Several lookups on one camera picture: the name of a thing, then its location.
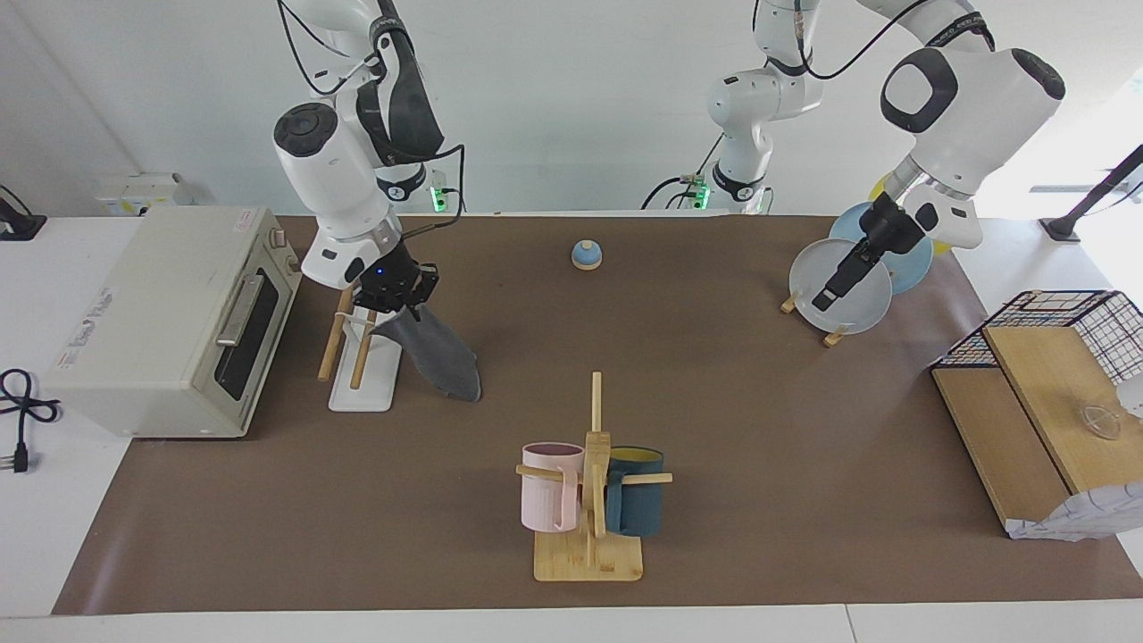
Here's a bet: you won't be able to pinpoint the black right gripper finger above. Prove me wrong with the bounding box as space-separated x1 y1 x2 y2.
404 263 440 313
355 282 405 316

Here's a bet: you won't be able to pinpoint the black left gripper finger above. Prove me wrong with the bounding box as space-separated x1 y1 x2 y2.
826 250 880 312
811 243 863 312

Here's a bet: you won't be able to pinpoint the purple and grey towel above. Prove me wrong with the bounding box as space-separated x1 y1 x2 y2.
371 304 483 403

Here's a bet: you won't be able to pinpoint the wooden plate rack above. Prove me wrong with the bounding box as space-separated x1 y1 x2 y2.
780 290 846 348

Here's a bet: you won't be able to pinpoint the white towel rack wooden bars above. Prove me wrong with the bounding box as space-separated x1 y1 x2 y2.
318 257 412 413

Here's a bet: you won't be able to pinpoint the grey plate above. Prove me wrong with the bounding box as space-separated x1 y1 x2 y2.
789 238 894 336

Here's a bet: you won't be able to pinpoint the yellow plate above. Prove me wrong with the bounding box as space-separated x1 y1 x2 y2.
868 174 955 257

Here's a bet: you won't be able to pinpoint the light blue plate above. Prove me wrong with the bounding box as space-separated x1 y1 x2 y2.
829 201 935 296

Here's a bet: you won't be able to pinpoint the black stand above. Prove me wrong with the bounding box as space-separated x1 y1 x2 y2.
1040 145 1143 244

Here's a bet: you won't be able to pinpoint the brown table mat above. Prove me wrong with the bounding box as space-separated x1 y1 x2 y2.
51 214 1143 615

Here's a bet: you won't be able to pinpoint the cream toaster oven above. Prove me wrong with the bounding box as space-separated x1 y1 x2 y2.
43 207 305 439

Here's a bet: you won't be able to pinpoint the pink mug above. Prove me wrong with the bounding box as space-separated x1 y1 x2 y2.
521 442 586 533

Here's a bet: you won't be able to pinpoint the white power strip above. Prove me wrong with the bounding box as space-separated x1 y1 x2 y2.
96 174 193 217

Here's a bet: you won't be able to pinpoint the clear glass dish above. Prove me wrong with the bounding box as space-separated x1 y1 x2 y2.
1079 402 1122 440

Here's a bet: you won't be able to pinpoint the dark teal mug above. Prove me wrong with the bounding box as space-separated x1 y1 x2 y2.
605 447 665 538

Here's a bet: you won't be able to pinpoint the wooden mug tree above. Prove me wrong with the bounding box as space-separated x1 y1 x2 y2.
515 372 673 583

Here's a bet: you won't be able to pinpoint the white patterned cloth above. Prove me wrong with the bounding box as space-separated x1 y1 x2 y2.
1005 482 1143 542

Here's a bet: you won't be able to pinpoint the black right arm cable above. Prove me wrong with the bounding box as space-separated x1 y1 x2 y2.
277 0 467 242

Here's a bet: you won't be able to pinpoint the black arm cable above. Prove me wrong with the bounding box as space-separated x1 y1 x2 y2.
793 0 994 81
277 0 467 242

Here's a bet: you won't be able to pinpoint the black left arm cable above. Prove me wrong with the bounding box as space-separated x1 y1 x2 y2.
793 0 994 81

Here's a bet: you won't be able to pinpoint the black base cable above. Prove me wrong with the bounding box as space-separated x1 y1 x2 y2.
641 134 726 212

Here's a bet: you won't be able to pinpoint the black wire basket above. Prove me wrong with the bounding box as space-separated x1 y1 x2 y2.
930 290 1143 385

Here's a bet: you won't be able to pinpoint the black clamp mount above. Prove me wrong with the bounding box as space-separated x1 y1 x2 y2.
0 185 47 242

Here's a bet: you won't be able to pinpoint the black power cord with plug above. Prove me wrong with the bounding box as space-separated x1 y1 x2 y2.
0 369 62 474

